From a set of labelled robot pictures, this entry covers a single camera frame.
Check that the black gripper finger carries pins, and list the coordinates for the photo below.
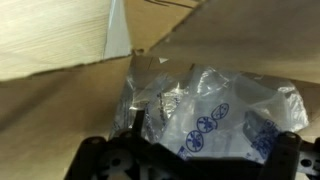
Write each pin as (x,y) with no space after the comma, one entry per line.
(140,121)

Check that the large air pillow plastic bag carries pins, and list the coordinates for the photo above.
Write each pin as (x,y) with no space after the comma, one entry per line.
(216,100)

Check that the brown carton box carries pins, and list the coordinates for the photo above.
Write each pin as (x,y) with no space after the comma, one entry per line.
(50,116)

